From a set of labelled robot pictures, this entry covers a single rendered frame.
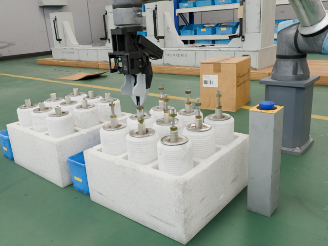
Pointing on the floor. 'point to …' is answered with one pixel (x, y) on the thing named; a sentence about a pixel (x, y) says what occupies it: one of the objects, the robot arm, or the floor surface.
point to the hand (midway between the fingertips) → (140, 100)
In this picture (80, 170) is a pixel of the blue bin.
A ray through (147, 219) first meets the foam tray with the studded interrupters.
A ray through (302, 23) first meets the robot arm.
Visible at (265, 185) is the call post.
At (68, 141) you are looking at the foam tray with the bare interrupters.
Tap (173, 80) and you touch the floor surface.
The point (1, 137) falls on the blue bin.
